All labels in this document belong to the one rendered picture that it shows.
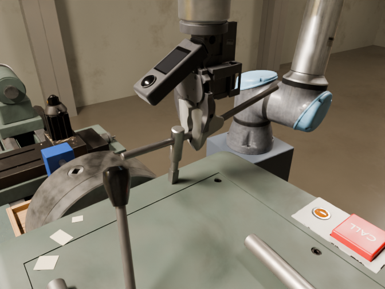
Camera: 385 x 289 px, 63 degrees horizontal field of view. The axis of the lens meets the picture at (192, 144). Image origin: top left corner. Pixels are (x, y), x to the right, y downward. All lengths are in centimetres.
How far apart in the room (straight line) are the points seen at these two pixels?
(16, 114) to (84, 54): 249
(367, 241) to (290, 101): 44
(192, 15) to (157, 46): 405
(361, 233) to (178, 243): 26
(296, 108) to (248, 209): 39
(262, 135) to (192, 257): 58
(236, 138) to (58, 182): 52
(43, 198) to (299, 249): 49
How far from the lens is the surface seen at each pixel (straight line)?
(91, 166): 68
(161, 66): 47
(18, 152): 138
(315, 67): 85
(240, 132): 95
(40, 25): 376
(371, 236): 53
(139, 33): 436
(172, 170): 55
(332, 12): 85
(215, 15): 45
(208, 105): 47
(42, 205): 69
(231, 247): 47
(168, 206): 52
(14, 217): 116
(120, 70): 435
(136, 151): 48
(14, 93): 170
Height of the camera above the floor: 160
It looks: 30 degrees down
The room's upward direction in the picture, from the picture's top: straight up
